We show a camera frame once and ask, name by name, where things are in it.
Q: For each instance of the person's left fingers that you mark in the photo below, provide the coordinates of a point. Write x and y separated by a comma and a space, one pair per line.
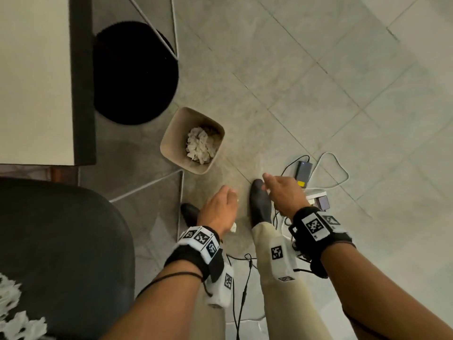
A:
231, 196

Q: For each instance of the crumpled white paper heap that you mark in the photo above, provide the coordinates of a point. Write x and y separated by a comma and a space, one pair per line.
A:
201, 145

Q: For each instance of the white crumpled paper pieces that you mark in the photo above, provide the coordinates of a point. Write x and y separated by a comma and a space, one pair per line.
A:
14, 315

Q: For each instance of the person's left forearm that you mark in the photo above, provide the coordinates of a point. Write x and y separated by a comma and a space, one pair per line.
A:
166, 308

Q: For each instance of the beige waste bin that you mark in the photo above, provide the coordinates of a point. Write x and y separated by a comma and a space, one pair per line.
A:
175, 138

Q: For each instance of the white power strip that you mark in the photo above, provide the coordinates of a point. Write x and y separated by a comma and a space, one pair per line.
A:
313, 196

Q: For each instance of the person's right fingers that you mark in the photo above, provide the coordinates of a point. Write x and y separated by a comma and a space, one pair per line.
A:
268, 180

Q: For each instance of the white table with dark edge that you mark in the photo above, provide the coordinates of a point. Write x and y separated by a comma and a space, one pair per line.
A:
35, 77

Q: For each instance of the black round stool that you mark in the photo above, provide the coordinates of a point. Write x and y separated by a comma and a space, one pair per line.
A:
134, 81

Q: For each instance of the dark grey chair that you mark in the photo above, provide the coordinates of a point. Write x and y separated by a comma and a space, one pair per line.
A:
67, 251

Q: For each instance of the black shoe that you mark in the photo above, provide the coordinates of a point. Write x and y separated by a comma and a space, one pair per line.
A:
189, 214
259, 203

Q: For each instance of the person's right hand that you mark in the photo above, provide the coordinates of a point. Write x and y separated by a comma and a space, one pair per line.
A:
286, 196

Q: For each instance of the person's left hand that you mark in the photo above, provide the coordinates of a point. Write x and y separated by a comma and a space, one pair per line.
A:
216, 210

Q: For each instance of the small purple grey plug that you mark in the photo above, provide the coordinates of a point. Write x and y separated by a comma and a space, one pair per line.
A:
323, 203

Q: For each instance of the beige trousers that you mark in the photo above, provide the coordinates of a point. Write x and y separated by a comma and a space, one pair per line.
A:
286, 311

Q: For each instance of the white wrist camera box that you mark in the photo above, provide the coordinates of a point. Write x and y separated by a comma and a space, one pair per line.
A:
222, 286
283, 258

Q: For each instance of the grey power adapter yellow label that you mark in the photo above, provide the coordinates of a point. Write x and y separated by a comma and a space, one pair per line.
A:
303, 171

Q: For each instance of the person's right forearm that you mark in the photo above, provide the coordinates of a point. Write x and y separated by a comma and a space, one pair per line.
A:
375, 297

